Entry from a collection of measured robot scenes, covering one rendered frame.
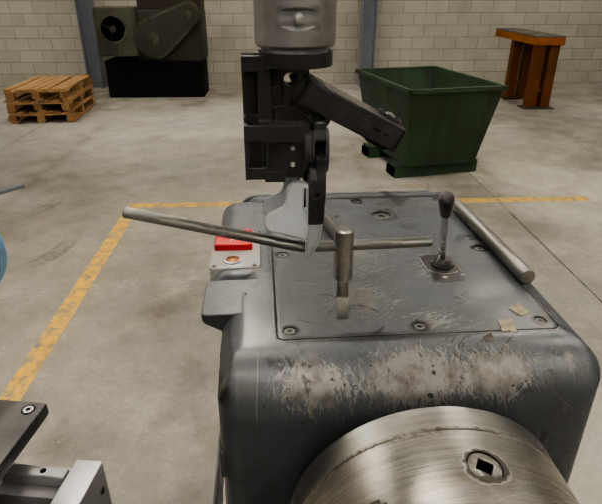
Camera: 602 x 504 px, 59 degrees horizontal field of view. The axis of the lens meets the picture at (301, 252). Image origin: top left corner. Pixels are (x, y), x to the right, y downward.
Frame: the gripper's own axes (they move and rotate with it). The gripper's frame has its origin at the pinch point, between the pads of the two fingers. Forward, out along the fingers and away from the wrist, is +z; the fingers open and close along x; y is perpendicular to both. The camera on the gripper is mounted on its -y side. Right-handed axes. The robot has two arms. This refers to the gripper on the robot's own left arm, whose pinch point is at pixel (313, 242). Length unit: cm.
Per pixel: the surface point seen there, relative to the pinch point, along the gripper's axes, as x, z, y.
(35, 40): -992, 64, 374
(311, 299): -7.9, 12.3, -0.8
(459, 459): 18.7, 13.9, -11.6
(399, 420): 12.7, 14.6, -7.6
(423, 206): -39.3, 12.2, -25.8
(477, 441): 16.6, 14.1, -14.3
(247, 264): -18.6, 12.2, 7.7
